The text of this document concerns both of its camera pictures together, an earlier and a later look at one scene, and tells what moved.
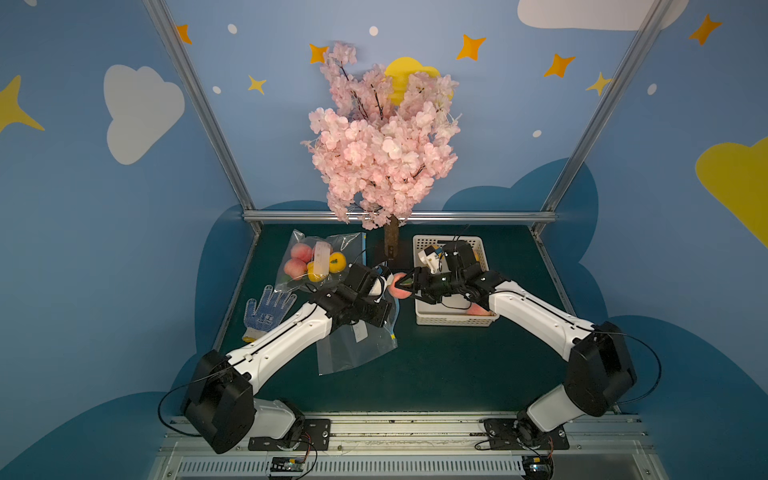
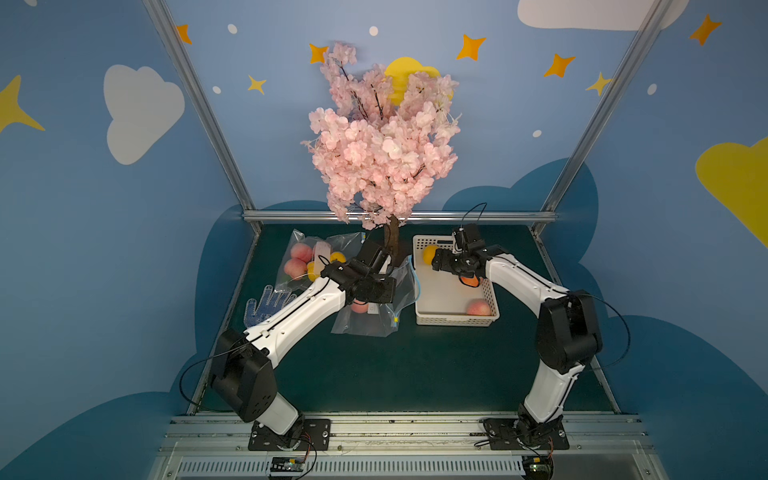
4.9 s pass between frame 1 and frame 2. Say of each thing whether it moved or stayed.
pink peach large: stayed
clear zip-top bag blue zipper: stayed
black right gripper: moved
